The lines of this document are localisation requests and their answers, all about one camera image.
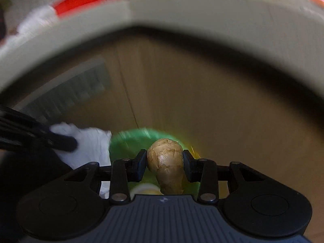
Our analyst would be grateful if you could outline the red foil tray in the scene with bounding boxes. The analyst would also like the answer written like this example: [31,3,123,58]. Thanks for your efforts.
[52,0,127,18]

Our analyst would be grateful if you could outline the ginger root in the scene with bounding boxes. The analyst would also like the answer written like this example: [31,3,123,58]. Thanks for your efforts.
[147,138,184,195]

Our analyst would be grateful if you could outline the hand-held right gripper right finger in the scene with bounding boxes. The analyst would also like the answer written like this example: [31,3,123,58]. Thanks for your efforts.
[182,149,264,204]

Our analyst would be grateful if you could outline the green plastic wrapper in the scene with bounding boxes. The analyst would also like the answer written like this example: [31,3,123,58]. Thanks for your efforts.
[109,128,203,195]

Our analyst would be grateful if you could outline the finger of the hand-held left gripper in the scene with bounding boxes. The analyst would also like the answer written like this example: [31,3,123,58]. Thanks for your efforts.
[0,106,78,152]

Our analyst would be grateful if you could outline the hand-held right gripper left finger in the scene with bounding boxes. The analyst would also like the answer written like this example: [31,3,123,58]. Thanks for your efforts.
[64,149,148,204]

